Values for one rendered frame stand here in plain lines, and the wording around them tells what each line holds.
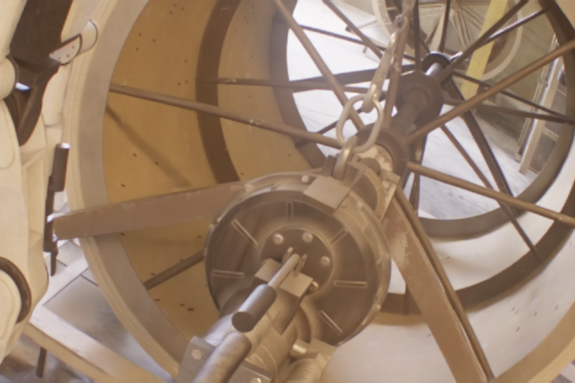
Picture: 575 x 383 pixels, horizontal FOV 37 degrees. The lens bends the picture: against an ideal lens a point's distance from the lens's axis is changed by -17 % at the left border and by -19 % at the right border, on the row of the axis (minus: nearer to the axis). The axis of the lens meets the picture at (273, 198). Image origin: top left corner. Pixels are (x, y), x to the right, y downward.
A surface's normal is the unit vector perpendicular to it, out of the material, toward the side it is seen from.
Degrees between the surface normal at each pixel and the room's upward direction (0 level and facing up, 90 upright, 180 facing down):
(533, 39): 90
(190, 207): 90
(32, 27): 101
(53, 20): 98
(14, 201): 115
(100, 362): 0
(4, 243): 90
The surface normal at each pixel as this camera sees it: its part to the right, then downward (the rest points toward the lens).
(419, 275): -0.25, 0.25
